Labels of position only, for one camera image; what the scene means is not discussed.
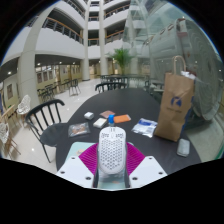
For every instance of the black wooden chair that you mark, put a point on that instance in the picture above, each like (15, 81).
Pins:
(110, 85)
(53, 133)

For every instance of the white lattice chair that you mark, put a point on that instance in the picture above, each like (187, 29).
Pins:
(24, 106)
(4, 131)

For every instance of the white flat box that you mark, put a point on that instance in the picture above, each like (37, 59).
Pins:
(99, 122)

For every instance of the orange flat packet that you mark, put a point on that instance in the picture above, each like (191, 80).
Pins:
(122, 119)

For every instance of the white perforated computer mouse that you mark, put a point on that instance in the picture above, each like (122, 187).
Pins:
(112, 150)

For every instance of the small white square box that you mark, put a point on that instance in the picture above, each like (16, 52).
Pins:
(89, 115)

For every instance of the brown flat packet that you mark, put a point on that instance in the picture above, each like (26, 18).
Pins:
(106, 114)

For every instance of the green potted plant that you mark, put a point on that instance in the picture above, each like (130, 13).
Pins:
(121, 58)

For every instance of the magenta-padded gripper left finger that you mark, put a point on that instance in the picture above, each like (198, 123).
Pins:
(75, 170)

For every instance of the small bottle with blue cap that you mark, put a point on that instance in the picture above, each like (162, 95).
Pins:
(111, 120)

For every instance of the white plastic packet blue print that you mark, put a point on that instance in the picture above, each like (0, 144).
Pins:
(144, 127)

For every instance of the clear plastic snack packet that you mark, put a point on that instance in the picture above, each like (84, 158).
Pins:
(79, 129)

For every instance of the brown paper bag blue logo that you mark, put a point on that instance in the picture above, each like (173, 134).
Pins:
(173, 110)

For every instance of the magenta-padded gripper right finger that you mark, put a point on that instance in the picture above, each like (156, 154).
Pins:
(148, 170)

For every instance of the group of dark chairs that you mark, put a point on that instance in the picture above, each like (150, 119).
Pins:
(50, 90)

